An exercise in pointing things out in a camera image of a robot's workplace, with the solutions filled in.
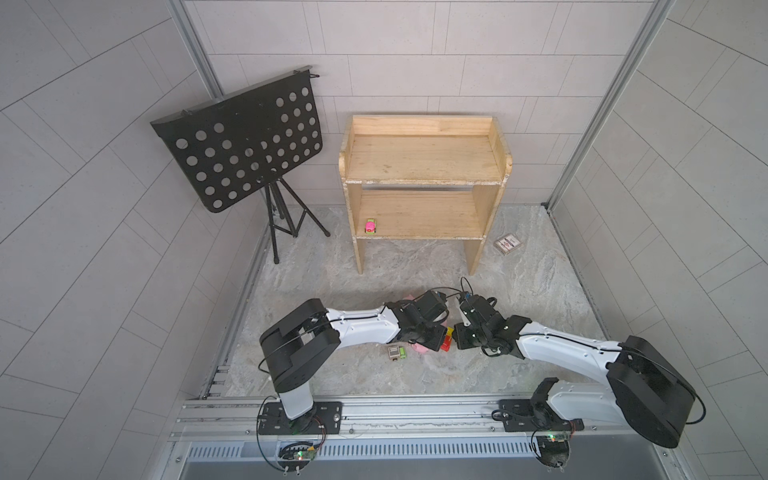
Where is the red yellow toy truck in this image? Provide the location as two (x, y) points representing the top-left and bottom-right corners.
(440, 327), (454, 352)

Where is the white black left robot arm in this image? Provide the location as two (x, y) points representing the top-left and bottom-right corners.
(259, 290), (448, 421)

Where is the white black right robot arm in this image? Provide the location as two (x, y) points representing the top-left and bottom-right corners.
(453, 294), (700, 449)

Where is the small card box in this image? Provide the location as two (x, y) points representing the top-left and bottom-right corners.
(494, 234), (523, 255)

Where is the wooden two-tier shelf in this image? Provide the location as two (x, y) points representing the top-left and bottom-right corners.
(338, 115), (513, 274)

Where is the right controller board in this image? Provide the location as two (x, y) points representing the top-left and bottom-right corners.
(535, 434), (571, 469)

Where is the controller board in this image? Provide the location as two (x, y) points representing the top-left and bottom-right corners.
(277, 441), (321, 463)
(535, 434), (571, 469)

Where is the left controller board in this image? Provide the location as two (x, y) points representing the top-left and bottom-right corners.
(277, 441), (321, 463)

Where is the black perforated music stand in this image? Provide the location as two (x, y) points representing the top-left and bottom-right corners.
(151, 66), (323, 237)

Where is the aluminium mounting rail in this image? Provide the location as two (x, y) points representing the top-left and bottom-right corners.
(169, 394), (635, 442)

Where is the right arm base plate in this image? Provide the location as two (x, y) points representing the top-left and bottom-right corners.
(491, 399), (584, 433)

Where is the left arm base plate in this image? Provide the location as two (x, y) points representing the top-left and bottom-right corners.
(257, 401), (343, 435)

